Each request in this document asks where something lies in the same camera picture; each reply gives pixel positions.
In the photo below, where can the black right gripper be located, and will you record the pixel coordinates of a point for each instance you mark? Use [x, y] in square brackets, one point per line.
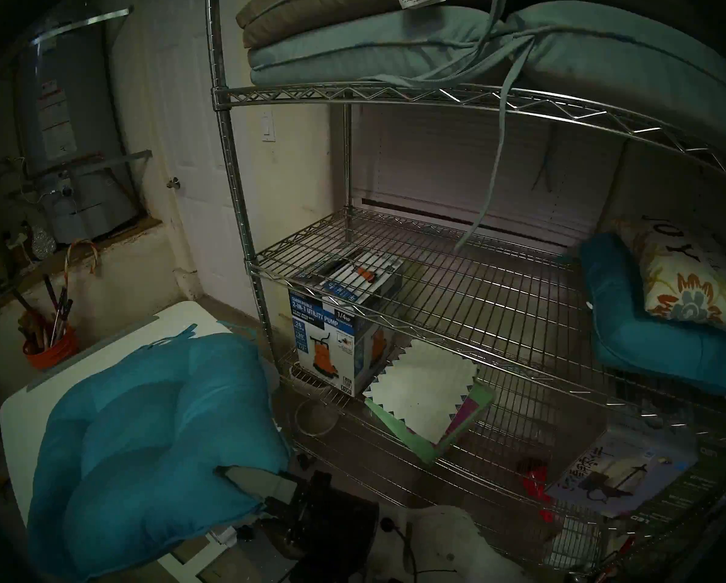
[332, 521]

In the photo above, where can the teal tufted seat cushion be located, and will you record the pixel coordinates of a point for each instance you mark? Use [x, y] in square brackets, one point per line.
[642, 345]
[156, 436]

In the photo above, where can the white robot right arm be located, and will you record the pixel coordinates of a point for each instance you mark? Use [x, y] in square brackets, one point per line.
[448, 545]

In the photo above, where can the pale green tied chair cushion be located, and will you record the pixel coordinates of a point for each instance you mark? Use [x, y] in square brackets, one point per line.
[369, 41]

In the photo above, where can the tan chair cushion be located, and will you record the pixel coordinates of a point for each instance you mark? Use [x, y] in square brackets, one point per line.
[314, 5]

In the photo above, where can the clear glass bowl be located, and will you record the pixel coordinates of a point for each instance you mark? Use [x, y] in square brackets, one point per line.
[314, 429]

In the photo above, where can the utility pump cardboard box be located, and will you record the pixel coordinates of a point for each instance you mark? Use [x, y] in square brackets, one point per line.
[326, 345]

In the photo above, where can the white zigzag-edged sheet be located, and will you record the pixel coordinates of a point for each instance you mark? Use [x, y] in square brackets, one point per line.
[417, 393]

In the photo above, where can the white folding table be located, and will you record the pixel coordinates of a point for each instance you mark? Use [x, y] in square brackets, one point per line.
[95, 357]

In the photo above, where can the pink foam sheet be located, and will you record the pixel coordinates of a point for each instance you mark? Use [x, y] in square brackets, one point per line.
[463, 421]

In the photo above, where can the orange plastic bucket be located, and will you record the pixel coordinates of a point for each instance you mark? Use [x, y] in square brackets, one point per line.
[56, 354]

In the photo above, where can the red plastic clamp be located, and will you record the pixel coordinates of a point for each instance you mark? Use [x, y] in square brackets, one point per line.
[533, 484]

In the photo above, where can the striped candy cane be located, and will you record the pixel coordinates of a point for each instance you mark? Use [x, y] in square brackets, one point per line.
[66, 260]

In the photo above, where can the crumpled aluminium foil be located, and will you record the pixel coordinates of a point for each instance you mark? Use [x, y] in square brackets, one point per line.
[43, 242]

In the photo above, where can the white panel door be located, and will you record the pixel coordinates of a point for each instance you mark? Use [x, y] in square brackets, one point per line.
[199, 163]

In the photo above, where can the LED lamp box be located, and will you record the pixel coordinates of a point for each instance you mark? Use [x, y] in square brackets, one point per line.
[618, 472]

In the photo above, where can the grey water heater tank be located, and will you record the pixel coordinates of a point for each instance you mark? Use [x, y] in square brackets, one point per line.
[77, 102]

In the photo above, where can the floral print throw pillow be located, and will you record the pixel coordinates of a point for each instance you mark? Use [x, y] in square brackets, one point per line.
[685, 284]

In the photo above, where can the white wall light switch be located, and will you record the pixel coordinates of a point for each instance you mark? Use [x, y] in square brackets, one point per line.
[268, 126]

